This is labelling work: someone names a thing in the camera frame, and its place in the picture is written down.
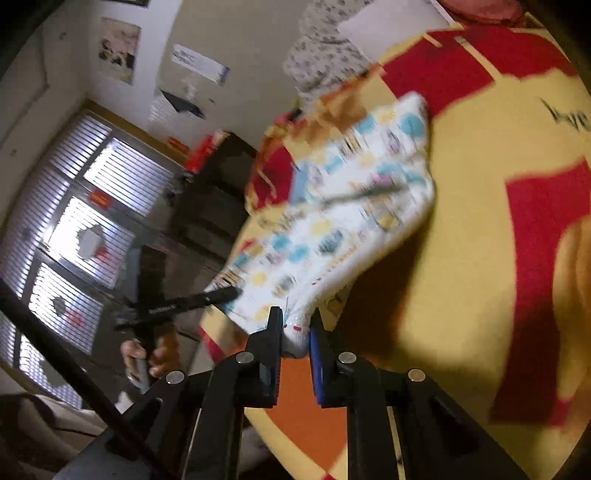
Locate barred window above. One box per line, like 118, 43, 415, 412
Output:
0, 113, 185, 407

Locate red heart cushion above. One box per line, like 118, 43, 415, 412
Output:
436, 0, 527, 26

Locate white wall paper sheet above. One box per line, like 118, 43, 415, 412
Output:
171, 44, 230, 85

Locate red bag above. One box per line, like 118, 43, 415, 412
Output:
185, 129, 229, 171

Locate dark wooden table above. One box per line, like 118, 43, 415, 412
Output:
168, 131, 259, 259

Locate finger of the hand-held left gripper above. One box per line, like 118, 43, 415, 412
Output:
185, 285, 243, 310

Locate white pillow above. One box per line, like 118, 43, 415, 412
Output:
337, 0, 455, 47

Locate dark wall hanging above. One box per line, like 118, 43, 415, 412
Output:
161, 90, 206, 120

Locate black rod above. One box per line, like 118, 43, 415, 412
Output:
0, 279, 181, 480

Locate wall poster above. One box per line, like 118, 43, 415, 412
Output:
99, 17, 141, 85

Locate yellow red printed blanket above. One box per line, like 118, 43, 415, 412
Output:
198, 23, 591, 480

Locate person's left hand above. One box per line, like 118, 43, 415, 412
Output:
120, 335, 180, 385

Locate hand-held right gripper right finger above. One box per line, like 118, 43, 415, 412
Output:
308, 308, 532, 480

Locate floral quilt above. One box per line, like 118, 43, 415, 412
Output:
283, 0, 384, 93

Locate cartoon print baby clothes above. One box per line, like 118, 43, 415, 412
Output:
203, 91, 437, 358

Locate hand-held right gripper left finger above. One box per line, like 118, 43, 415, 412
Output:
104, 306, 284, 480

